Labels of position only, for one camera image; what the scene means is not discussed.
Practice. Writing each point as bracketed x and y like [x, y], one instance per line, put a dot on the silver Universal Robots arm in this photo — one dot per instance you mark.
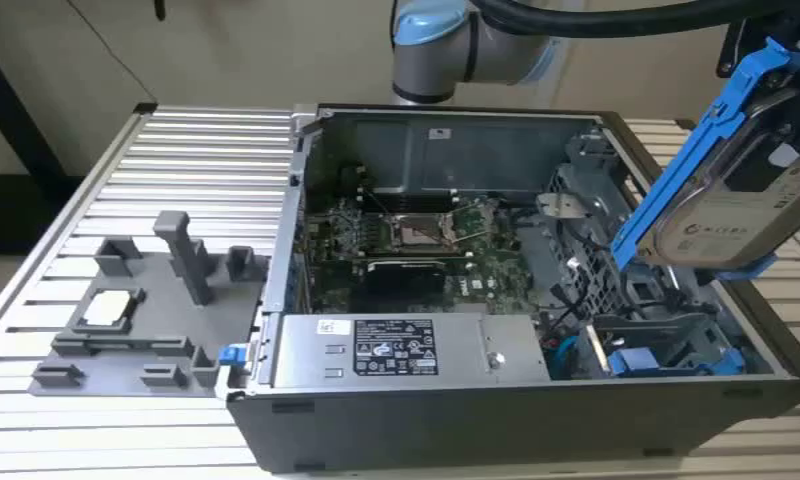
[440, 55]

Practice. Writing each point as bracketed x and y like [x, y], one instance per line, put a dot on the metal disk bay cage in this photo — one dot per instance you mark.
[590, 260]

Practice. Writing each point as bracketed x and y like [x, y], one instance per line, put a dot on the gray metal drive housing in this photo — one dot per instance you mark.
[480, 155]

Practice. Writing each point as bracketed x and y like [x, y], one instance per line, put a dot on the green motherboard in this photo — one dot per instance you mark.
[493, 270]

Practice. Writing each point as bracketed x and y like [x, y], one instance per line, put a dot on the CPU socket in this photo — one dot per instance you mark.
[416, 232]

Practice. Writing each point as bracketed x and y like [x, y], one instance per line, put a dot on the black graphics card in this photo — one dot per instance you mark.
[407, 285]

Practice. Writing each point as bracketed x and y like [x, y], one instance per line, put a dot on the black open PC case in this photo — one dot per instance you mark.
[440, 430]

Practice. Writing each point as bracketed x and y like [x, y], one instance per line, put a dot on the silver power supply unit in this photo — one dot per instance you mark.
[307, 350]

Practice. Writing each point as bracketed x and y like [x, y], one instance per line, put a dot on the blue case latch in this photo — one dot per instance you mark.
[232, 355]

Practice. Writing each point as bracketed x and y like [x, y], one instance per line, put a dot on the gray plastic parts rack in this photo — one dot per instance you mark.
[167, 325]

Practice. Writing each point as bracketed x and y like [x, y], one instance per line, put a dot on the silver CPU chip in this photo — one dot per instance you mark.
[108, 307]

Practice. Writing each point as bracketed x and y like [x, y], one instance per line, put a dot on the silver metal bracket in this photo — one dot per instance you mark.
[560, 206]

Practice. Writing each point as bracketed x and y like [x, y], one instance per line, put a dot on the black furniture frame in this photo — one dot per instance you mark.
[13, 210]

